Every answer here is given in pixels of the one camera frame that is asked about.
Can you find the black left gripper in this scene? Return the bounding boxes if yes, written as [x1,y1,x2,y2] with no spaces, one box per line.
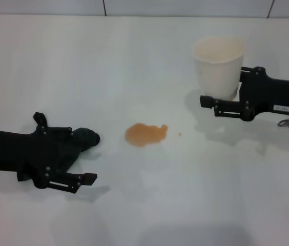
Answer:
[0,126,74,190]

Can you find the white paper cup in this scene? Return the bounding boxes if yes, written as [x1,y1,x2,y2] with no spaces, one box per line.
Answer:
[193,36,245,101]

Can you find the dark rag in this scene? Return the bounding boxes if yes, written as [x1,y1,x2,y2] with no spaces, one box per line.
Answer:
[17,127,101,182]

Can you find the orange liquid stain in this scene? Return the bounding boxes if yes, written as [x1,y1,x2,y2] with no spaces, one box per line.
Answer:
[125,122,169,149]

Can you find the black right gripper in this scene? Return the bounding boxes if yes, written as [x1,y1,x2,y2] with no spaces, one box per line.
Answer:
[199,66,289,121]

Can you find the small black bracket piece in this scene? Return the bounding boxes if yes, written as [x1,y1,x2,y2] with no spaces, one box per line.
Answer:
[32,111,50,128]

